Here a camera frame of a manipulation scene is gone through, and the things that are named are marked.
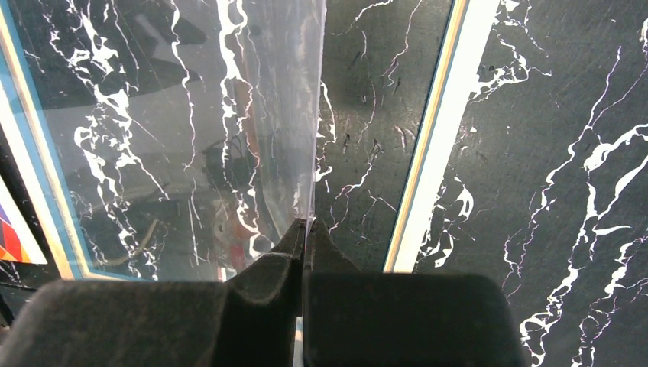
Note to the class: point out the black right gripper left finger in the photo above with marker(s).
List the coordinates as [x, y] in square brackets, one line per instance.
[249, 320]

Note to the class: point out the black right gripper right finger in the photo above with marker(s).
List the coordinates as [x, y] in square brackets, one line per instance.
[356, 318]

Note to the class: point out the clear acrylic frame sheet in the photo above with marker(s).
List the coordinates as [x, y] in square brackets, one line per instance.
[163, 140]

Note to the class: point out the hot air balloon photo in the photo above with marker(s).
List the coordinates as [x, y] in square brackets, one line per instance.
[18, 243]

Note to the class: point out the blue wooden picture frame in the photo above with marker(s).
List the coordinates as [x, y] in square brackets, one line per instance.
[384, 124]

